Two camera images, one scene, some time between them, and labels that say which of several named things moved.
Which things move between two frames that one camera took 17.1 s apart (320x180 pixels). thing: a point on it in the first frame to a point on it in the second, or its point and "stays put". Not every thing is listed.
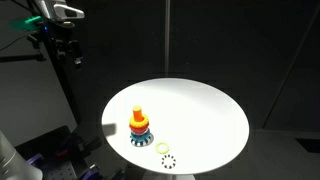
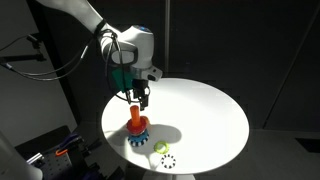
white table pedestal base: x=162 y=176 stays put
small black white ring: x=168 y=156 stays put
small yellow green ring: x=162 y=143 stays put
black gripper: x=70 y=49 to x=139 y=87
